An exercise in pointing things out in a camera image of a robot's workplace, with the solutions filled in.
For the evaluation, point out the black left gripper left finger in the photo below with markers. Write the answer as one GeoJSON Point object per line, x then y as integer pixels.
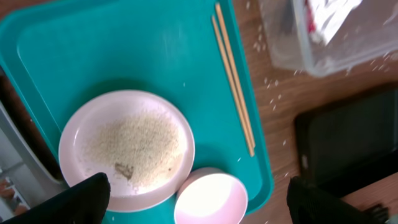
{"type": "Point", "coordinates": [85, 202]}

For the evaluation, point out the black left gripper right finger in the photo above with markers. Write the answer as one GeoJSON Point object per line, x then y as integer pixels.
{"type": "Point", "coordinates": [310, 205]}

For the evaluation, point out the wooden chopstick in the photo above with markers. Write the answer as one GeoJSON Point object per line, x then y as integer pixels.
{"type": "Point", "coordinates": [232, 85]}
{"type": "Point", "coordinates": [229, 53]}

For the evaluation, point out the white napkin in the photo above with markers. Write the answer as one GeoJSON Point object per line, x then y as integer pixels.
{"type": "Point", "coordinates": [325, 17]}

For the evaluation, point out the black tray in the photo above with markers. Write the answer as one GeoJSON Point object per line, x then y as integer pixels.
{"type": "Point", "coordinates": [350, 143]}

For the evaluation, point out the large white plate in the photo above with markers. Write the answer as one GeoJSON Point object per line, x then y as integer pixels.
{"type": "Point", "coordinates": [143, 144]}

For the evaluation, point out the small white plate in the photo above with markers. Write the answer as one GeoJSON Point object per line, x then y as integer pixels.
{"type": "Point", "coordinates": [211, 196]}

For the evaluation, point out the clear plastic bin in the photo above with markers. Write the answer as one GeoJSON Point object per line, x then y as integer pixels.
{"type": "Point", "coordinates": [368, 35]}

